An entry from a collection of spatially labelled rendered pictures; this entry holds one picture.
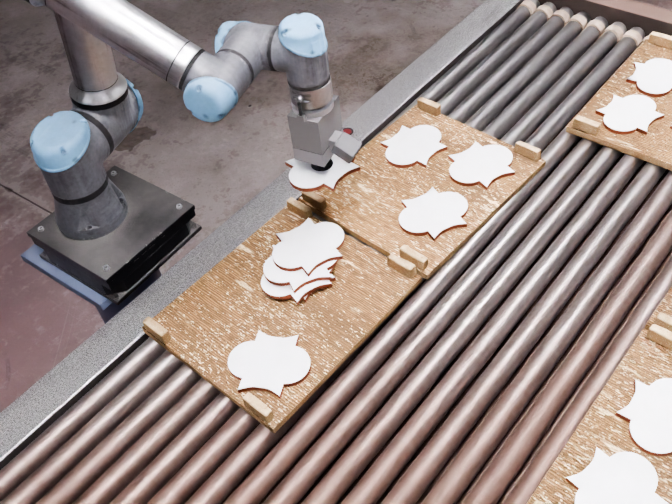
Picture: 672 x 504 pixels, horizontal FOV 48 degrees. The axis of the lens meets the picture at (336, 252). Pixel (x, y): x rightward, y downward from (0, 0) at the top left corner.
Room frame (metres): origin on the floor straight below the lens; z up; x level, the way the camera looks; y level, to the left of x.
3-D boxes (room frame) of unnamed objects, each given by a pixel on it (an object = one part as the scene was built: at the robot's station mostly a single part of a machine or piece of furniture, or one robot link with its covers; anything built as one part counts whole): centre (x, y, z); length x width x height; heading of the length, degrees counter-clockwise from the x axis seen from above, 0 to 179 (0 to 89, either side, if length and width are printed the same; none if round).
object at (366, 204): (1.19, -0.20, 0.93); 0.41 x 0.35 x 0.02; 131
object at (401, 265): (0.95, -0.12, 0.95); 0.06 x 0.02 x 0.03; 43
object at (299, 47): (1.12, 0.01, 1.33); 0.09 x 0.08 x 0.11; 63
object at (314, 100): (1.11, 0.00, 1.26); 0.08 x 0.08 x 0.05
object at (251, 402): (0.68, 0.17, 0.95); 0.06 x 0.02 x 0.03; 43
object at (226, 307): (0.91, 0.11, 0.93); 0.41 x 0.35 x 0.02; 133
